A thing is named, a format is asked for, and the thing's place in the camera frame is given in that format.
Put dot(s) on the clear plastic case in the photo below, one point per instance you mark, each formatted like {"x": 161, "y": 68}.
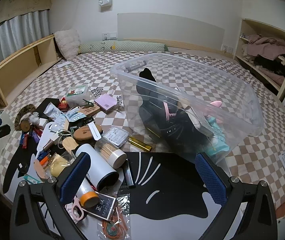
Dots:
{"x": 116, "y": 136}

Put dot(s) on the dark cloth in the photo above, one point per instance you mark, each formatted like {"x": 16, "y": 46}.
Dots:
{"x": 157, "y": 122}

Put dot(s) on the white headboard panel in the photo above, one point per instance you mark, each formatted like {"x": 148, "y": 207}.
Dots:
{"x": 170, "y": 27}

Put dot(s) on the clear film roll orange core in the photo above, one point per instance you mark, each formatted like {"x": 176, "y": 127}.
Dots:
{"x": 87, "y": 195}

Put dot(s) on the blue-white packet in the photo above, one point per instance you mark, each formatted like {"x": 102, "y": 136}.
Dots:
{"x": 75, "y": 115}

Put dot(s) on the beige valance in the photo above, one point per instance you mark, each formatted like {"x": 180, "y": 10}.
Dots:
{"x": 20, "y": 5}

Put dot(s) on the tan oval pad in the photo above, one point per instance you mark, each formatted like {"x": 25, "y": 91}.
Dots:
{"x": 40, "y": 171}

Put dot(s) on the white cloth flower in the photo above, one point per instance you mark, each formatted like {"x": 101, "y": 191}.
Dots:
{"x": 34, "y": 119}

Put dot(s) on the teal packet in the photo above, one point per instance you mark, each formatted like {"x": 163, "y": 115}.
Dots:
{"x": 216, "y": 136}

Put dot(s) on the red lighter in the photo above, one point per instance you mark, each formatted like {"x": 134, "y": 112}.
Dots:
{"x": 25, "y": 141}

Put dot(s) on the black tube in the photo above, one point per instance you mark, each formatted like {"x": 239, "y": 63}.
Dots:
{"x": 130, "y": 175}

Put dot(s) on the green-lid clear box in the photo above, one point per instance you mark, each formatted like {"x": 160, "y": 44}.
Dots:
{"x": 77, "y": 93}

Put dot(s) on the wall socket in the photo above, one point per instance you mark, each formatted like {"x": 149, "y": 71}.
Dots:
{"x": 109, "y": 36}
{"x": 228, "y": 48}

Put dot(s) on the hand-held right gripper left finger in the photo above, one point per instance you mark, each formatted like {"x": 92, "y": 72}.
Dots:
{"x": 73, "y": 177}

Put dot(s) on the clear plastic storage container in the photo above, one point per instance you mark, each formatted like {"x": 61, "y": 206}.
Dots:
{"x": 232, "y": 100}

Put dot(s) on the wooden tag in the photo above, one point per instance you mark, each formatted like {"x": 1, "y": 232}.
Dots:
{"x": 90, "y": 111}

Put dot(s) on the black sock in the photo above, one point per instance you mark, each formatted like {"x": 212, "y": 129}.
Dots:
{"x": 146, "y": 76}

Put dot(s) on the black packaged card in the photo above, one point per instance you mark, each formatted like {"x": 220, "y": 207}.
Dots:
{"x": 102, "y": 206}

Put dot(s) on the grey-white curtain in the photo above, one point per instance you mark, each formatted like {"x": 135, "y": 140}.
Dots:
{"x": 12, "y": 37}

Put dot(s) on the white watch band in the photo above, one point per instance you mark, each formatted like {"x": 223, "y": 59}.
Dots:
{"x": 95, "y": 131}

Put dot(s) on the white sachet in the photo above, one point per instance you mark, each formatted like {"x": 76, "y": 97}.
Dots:
{"x": 51, "y": 111}

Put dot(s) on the purple lighter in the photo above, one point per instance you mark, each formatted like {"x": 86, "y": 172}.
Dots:
{"x": 36, "y": 137}

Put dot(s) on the brown fur scrunchie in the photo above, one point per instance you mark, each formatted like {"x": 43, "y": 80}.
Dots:
{"x": 22, "y": 112}

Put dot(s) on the checkered bedsheet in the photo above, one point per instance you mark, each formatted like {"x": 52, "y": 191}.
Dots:
{"x": 87, "y": 67}

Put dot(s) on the white fluffy pillow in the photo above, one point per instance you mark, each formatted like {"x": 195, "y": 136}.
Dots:
{"x": 67, "y": 42}

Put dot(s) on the round wooden disc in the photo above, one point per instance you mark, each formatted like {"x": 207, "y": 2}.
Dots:
{"x": 25, "y": 125}

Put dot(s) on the black clothes pile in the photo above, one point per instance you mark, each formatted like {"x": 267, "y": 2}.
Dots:
{"x": 272, "y": 63}

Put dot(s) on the toothpick jar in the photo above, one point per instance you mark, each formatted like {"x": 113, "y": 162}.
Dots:
{"x": 110, "y": 152}

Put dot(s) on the orange lighter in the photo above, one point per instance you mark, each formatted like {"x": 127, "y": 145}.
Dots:
{"x": 45, "y": 160}

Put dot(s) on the white cup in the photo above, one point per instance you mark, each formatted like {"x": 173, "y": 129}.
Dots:
{"x": 97, "y": 165}

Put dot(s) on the rose gold tube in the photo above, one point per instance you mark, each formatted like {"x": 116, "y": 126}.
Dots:
{"x": 48, "y": 145}

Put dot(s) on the orange knot charm packet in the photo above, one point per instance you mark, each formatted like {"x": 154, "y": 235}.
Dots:
{"x": 116, "y": 223}

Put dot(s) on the black flat box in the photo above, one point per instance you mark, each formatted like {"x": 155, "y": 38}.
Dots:
{"x": 45, "y": 105}

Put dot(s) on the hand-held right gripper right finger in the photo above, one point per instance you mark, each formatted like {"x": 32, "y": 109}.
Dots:
{"x": 211, "y": 180}

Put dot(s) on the light wooden paddle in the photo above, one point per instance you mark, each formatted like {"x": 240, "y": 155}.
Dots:
{"x": 70, "y": 144}

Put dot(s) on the green clip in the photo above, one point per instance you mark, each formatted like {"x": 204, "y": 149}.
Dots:
{"x": 87, "y": 103}

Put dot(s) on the blue lighter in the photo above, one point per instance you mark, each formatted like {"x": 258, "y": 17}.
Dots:
{"x": 22, "y": 138}

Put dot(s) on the green bolster pillow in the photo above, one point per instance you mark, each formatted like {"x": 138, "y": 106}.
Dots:
{"x": 122, "y": 47}

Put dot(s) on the open wardrobe shelf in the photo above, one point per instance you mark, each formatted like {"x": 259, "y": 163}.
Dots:
{"x": 242, "y": 30}

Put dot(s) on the oval wooden brush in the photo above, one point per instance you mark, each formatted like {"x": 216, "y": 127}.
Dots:
{"x": 82, "y": 134}

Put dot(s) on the red small box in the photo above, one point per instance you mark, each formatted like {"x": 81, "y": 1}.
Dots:
{"x": 63, "y": 103}

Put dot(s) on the wooden bedside shelf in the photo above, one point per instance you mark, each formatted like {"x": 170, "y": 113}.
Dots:
{"x": 20, "y": 55}

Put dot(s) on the small white paper sheet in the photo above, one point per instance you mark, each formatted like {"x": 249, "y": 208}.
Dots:
{"x": 63, "y": 64}

